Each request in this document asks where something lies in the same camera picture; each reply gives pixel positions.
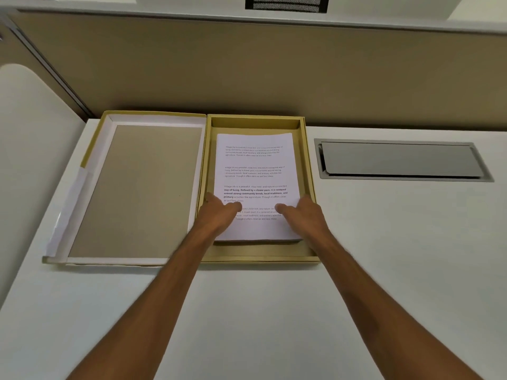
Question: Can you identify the person's left hand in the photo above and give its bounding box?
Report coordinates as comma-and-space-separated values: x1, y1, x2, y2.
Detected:
194, 192, 243, 242

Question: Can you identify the person's right hand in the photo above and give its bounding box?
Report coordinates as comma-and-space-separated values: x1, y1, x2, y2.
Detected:
281, 195, 332, 245

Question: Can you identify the yellow cardboard box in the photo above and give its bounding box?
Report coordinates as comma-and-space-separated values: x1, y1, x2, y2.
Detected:
196, 113, 321, 265

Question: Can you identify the stack of white printed papers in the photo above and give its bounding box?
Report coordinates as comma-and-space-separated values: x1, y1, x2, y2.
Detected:
213, 132, 305, 246

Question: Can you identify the yellow patterned box lid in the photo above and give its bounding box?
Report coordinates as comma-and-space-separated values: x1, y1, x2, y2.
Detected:
42, 110, 208, 267

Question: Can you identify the person's left forearm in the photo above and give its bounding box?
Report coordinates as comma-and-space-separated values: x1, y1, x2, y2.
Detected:
67, 225, 217, 380

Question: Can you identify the person's right forearm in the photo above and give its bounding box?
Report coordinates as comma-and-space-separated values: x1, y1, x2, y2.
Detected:
311, 229, 486, 380

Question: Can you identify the wide beige partition panel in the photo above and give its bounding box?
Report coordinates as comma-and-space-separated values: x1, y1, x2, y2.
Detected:
12, 9, 507, 133

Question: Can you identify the black slatted mesh chair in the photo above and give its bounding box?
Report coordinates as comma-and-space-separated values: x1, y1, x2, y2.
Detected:
245, 0, 330, 14

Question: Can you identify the grey desk cable hatch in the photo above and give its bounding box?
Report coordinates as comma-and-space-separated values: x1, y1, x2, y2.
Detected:
314, 138, 495, 183

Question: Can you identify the grey partition post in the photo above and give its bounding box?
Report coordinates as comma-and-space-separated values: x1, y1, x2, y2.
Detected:
0, 13, 96, 119

